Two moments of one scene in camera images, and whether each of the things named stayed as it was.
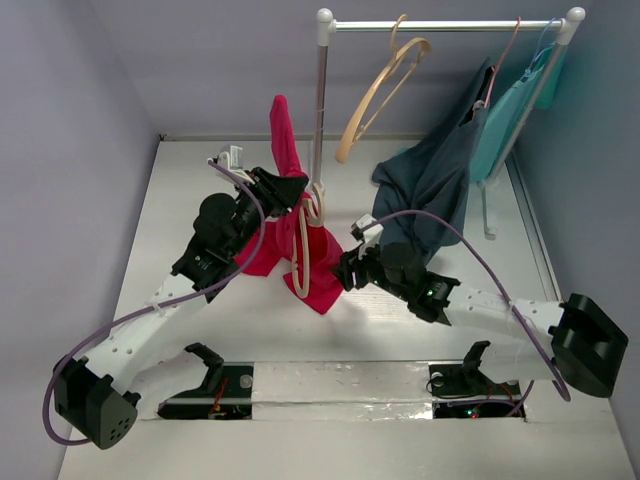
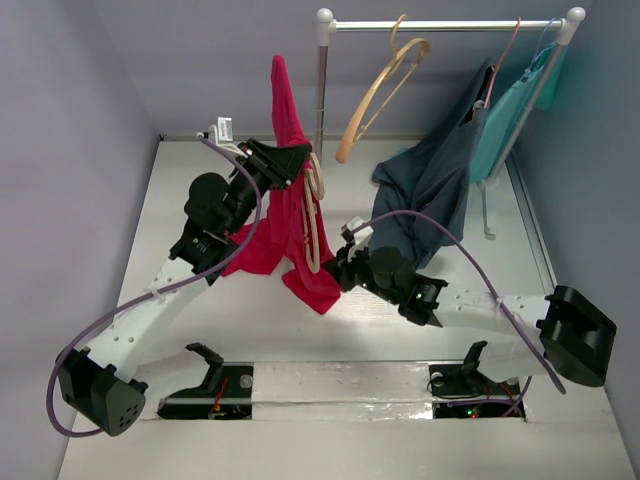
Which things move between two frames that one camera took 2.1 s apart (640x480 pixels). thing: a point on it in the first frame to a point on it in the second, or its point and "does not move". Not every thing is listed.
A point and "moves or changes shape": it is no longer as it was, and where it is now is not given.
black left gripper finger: x=285 y=191 to x=282 y=162
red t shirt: x=298 y=244 moves or changes shape
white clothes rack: x=326 y=26 does not move
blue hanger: x=537 y=51 does not move
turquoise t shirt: x=510 y=113 does not move
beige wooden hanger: x=300 y=275 to x=314 y=190
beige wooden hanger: x=427 y=46 does not move
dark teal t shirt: x=434 y=175 does not move
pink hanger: x=495 y=69 does not move
